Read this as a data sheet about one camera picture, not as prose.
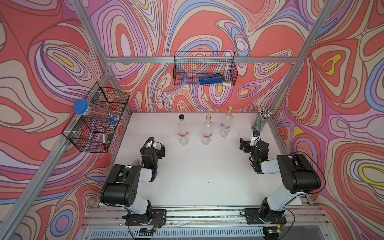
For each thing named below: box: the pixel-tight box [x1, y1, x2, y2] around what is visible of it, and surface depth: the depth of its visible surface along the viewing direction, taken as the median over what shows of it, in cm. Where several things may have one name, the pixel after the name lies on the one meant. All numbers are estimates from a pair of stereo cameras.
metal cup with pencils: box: [252, 107, 272, 132], surface depth 98 cm
